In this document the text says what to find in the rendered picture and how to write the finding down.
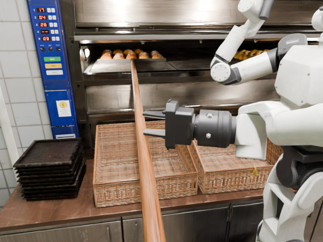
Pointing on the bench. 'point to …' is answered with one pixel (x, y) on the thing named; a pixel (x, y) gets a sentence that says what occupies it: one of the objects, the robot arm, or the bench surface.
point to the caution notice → (63, 108)
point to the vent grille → (65, 136)
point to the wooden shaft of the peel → (146, 173)
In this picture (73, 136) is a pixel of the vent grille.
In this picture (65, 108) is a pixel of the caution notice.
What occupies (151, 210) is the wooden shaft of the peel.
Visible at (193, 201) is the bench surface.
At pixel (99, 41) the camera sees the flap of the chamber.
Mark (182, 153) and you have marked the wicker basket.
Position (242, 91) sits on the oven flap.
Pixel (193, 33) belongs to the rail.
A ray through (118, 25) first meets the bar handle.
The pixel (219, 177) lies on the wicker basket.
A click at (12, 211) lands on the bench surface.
